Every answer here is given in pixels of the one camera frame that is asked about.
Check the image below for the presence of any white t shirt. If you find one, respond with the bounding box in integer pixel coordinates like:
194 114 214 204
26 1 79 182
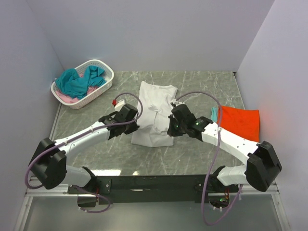
131 81 178 147

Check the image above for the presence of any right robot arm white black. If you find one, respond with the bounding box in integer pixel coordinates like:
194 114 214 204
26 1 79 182
167 104 282 192

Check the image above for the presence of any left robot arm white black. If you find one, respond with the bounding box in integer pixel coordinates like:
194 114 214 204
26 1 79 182
29 103 139 193

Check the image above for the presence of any folded light teal t shirt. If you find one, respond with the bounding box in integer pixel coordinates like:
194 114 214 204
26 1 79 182
211 107 218 123

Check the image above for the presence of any white plastic laundry basket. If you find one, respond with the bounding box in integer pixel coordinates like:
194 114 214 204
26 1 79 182
51 59 114 109

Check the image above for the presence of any folded orange t shirt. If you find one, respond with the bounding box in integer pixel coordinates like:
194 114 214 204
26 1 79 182
217 106 260 142

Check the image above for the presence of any pink t shirt in basket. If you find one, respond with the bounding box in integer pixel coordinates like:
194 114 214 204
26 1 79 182
55 74 106 103

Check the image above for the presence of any teal t shirt in basket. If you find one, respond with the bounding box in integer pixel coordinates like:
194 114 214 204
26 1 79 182
55 65 106 100

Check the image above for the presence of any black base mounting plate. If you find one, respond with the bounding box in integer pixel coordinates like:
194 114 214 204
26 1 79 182
67 175 238 208

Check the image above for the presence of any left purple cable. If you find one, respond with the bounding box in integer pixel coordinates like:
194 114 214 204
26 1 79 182
24 92 145 214

